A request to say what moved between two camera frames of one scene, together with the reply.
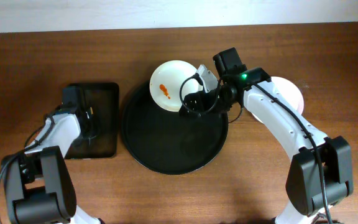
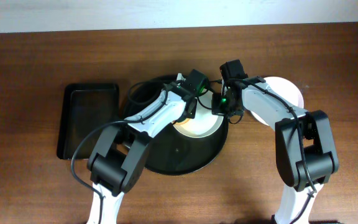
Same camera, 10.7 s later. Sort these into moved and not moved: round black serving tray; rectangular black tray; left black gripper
Moved: left black gripper
Not moved: rectangular black tray; round black serving tray
